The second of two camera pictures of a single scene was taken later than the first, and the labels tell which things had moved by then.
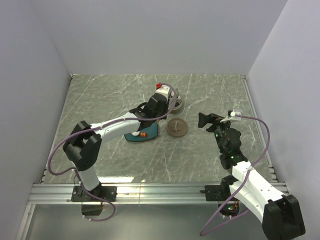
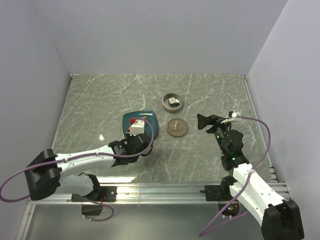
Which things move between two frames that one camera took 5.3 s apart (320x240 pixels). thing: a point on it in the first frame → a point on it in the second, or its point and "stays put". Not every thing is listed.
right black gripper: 204,119 stays put
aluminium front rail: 60,194 stays put
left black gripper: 165,109 → 130,137
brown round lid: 177,127 stays put
